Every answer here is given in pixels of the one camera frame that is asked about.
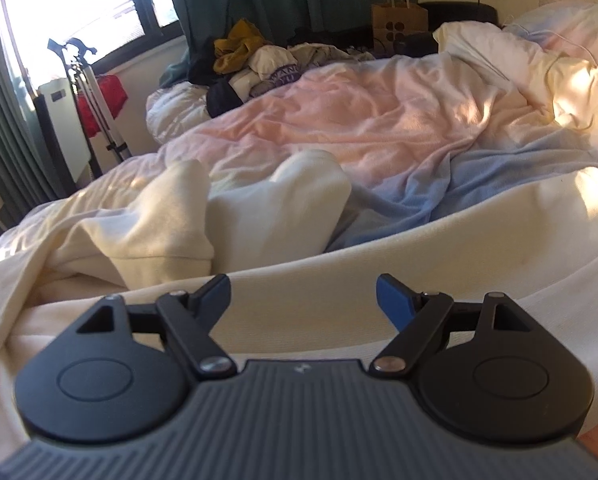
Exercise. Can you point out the pastel pillow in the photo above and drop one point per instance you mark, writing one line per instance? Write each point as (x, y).
(574, 22)

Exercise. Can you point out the pastel pink blue blanket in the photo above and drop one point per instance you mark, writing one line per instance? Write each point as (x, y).
(359, 120)

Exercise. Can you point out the black garment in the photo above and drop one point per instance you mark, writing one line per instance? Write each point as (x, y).
(219, 95)

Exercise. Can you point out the white duvet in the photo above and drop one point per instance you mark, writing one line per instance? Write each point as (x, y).
(171, 110)

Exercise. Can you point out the dark green curtain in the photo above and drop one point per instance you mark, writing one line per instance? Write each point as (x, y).
(289, 0)

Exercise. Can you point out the window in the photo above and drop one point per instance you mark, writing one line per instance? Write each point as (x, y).
(79, 5)

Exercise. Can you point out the grey pleated curtain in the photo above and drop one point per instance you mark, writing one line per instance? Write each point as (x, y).
(14, 110)

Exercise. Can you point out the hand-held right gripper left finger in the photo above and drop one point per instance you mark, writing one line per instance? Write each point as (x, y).
(218, 292)

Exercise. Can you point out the black round side table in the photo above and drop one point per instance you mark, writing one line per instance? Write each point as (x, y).
(459, 14)

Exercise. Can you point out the mustard yellow garment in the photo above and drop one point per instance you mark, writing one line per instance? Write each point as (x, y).
(239, 45)

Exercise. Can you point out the white printed garment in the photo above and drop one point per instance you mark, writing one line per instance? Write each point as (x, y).
(279, 67)

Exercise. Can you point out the brown paper bag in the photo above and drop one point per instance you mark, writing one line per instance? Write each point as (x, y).
(398, 20)

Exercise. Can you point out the white panel heater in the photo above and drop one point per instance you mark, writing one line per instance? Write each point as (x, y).
(59, 125)

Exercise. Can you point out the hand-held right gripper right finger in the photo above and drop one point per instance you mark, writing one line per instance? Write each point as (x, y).
(391, 300)

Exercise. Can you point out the folded black tripod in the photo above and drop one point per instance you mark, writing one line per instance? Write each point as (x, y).
(91, 100)

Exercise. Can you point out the red bag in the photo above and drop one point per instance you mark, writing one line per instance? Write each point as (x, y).
(104, 102)

